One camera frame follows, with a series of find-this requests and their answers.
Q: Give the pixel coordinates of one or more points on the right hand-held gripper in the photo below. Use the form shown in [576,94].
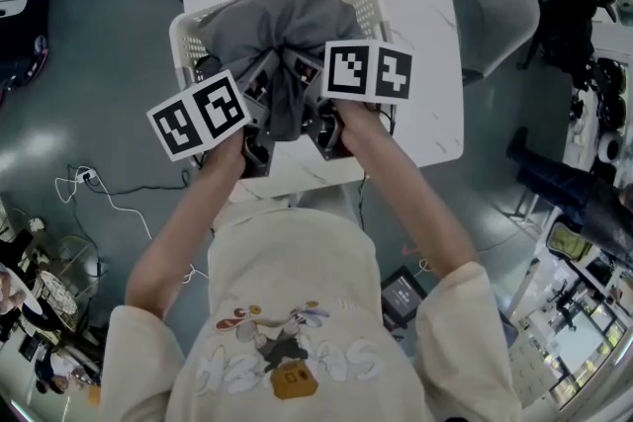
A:
[366,71]

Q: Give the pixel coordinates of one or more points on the yellow-green backpack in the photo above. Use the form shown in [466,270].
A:
[569,242]

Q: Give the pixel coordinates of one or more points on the person's cream printed shirt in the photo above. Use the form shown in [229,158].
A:
[297,272]

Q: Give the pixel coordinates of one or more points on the white power strip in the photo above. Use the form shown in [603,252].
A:
[86,175]

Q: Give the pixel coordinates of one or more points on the white plastic laundry basket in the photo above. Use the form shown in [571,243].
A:
[188,44]

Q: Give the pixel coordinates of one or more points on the grey upholstered chair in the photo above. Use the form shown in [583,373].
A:
[494,10]

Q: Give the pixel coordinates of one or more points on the person's right forearm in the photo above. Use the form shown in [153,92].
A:
[410,197]

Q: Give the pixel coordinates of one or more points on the black office chair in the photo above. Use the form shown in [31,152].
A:
[578,15]

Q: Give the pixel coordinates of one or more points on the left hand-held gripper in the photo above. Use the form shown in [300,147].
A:
[198,118]

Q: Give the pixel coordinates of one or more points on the grey clothes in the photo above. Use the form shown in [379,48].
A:
[282,20]

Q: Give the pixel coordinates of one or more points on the black tablet device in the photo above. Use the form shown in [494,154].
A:
[403,296]

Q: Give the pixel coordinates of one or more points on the person's left forearm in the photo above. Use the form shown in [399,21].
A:
[173,237]

